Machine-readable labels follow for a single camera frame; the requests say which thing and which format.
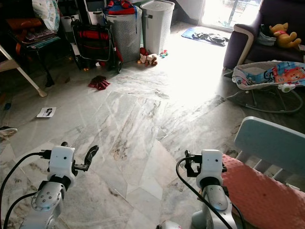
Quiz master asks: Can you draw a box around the pink pillow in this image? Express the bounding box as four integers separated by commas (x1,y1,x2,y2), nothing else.
222,154,305,229

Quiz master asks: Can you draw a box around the white paper sheet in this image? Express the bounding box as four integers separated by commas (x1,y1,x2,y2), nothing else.
36,107,57,118

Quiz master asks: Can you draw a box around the pale slipper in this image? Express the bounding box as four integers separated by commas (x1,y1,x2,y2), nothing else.
0,126,18,139

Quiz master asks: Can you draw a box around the grey robot right leg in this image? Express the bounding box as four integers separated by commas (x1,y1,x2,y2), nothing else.
156,220,182,229

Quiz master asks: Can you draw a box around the red cloth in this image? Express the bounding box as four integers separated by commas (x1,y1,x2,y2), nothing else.
88,75,111,90

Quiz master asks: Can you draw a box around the white framed chair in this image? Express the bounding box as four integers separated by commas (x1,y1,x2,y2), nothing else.
0,45,48,97

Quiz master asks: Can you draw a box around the red black stroller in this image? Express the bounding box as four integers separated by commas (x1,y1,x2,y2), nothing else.
71,19,123,74

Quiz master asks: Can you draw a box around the small brown plush toy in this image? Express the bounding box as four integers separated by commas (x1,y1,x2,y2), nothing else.
138,48,158,66

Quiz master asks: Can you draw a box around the dark cluttered side table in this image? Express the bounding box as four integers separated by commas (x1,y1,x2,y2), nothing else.
7,18,62,88

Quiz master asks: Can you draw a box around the colourful baby bouncer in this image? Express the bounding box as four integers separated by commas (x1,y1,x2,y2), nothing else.
225,61,305,114

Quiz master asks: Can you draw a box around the dark crumpled garment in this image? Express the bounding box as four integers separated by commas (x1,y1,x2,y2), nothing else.
192,31,229,46

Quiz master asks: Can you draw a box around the grey laundry basket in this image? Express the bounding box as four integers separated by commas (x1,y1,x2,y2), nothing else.
106,6,142,62

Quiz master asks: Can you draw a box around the blue floor mat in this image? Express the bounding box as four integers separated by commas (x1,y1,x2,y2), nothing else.
181,27,230,47

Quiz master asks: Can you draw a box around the white printed plastic bag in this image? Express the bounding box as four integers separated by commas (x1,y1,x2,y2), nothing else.
32,0,60,31

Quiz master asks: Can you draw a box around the tall white laundry basket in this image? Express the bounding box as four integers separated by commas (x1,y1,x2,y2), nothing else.
141,0,175,55

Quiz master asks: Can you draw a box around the grey cloth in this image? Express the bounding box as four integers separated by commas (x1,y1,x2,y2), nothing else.
256,25,277,46

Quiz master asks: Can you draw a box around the red blue clothes pile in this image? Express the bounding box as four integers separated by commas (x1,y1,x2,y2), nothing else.
106,0,137,15

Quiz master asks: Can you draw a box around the yellow bear plush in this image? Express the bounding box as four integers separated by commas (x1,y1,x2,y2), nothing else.
269,22,303,49

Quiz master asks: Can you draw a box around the purple armchair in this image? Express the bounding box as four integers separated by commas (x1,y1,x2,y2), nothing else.
223,0,305,72

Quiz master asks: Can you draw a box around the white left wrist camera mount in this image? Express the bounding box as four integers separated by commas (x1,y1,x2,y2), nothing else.
50,146,76,178

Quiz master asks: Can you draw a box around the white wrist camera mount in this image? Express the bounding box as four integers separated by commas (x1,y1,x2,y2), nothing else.
50,146,76,178
201,149,225,179

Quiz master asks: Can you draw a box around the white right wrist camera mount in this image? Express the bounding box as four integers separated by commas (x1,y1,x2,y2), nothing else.
201,149,225,179

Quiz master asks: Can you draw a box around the long black left arm cable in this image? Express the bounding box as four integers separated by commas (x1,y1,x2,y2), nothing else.
1,152,51,229

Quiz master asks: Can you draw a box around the short black left arm cable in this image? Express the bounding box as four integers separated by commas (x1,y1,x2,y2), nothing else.
5,191,40,229

